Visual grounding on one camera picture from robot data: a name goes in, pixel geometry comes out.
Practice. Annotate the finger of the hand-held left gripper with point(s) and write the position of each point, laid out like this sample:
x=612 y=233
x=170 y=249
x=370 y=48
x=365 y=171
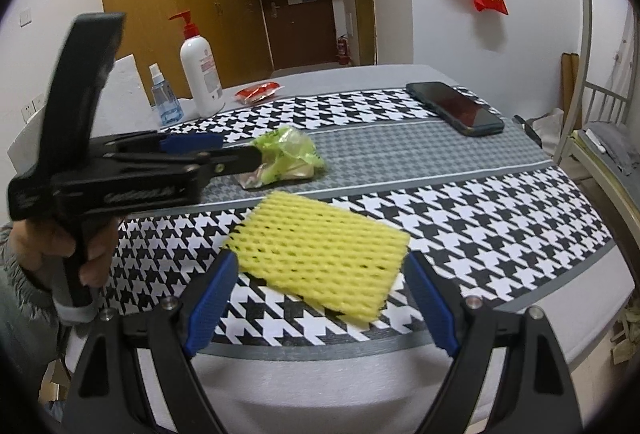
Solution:
x=240 y=160
x=192 y=143

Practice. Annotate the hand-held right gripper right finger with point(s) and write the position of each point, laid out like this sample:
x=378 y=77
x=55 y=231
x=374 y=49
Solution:
x=431 y=309

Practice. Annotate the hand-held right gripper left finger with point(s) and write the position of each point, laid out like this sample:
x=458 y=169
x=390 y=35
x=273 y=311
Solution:
x=210 y=306

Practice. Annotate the green plastic bag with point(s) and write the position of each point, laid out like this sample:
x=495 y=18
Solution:
x=287 y=149

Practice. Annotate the white plastic bin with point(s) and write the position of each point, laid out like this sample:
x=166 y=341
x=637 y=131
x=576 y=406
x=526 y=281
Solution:
x=130 y=79

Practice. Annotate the yellow foam net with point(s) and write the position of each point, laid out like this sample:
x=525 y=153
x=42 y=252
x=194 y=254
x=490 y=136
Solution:
x=320 y=254

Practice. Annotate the person's left forearm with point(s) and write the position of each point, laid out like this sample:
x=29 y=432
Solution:
x=20 y=319

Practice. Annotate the person's left hand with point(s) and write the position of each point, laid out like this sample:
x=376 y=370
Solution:
x=100 y=254

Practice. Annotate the blue spray bottle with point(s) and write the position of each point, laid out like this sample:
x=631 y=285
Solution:
x=167 y=101

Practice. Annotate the red snack packet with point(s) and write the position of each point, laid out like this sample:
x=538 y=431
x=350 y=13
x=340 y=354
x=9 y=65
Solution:
x=257 y=91

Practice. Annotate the white lotion pump bottle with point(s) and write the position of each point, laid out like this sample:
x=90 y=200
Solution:
x=200 y=69

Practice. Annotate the brown entrance door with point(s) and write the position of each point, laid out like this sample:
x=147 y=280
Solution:
x=300 y=29

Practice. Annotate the red fire extinguisher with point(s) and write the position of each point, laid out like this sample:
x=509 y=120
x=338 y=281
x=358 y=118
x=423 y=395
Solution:
x=343 y=50

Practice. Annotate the houndstooth table cloth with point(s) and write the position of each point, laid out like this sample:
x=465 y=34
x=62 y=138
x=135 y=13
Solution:
x=400 y=149

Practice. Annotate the cardboard scraps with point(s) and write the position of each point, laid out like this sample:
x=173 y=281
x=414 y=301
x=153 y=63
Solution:
x=625 y=334

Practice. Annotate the black smartphone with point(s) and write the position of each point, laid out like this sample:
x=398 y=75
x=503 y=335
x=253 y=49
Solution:
x=455 y=106

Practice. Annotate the white bag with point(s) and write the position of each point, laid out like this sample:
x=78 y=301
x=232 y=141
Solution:
x=547 y=129

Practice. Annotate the grey cloth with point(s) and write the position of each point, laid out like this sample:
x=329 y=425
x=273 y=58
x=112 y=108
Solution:
x=615 y=146

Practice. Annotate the metal bunk bed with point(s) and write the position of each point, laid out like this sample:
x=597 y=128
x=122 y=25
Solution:
x=585 y=64

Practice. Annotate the white wall socket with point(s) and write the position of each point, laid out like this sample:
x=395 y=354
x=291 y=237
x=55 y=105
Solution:
x=37 y=108
x=25 y=18

